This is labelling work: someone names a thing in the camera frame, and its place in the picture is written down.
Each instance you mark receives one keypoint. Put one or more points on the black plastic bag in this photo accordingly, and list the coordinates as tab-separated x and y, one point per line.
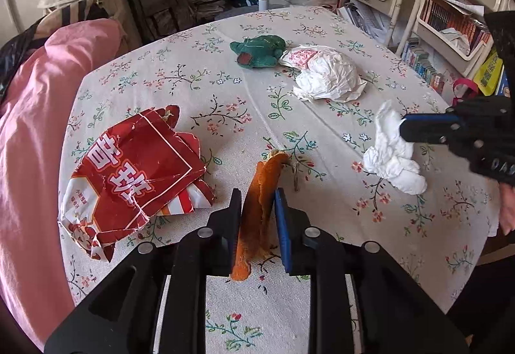
12	56

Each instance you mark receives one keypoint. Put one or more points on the striped bag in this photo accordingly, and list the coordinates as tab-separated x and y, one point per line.
80	11

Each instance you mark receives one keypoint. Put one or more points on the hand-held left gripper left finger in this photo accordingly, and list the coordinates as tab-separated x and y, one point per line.
225	241

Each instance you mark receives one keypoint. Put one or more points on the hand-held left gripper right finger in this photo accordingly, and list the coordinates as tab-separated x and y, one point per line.
282	229

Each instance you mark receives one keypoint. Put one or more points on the white tissue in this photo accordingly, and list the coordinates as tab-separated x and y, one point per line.
392	164

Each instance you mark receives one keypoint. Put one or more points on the pink blanket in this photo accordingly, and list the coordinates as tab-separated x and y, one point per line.
36	116

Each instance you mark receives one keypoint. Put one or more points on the floral bed sheet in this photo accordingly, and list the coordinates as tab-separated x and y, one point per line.
225	96

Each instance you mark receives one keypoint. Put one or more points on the orange peel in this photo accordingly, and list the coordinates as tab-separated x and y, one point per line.
259	209

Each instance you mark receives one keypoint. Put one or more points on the stack of loose papers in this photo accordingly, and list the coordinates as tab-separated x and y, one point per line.
364	20

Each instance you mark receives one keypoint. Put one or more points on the crumpled white plastic bag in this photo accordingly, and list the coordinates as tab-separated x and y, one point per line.
330	76

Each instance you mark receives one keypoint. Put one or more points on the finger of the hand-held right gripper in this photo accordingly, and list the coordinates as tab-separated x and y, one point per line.
426	130

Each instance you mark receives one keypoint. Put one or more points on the person's right hand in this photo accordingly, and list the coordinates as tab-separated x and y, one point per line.
507	209

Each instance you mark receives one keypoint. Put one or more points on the green plush toy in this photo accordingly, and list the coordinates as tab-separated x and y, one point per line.
261	48

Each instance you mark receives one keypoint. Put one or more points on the red snack bag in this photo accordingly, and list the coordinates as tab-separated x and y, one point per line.
132	173

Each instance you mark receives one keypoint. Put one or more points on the yellow book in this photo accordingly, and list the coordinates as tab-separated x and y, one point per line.
489	74

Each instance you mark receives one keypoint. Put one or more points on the tall white bookshelf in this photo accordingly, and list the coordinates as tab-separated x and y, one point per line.
432	32

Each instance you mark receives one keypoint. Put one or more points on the row of books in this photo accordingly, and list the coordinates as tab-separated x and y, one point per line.
450	20
422	64

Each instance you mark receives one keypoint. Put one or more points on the pile of papers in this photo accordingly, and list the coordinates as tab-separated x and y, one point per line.
213	3

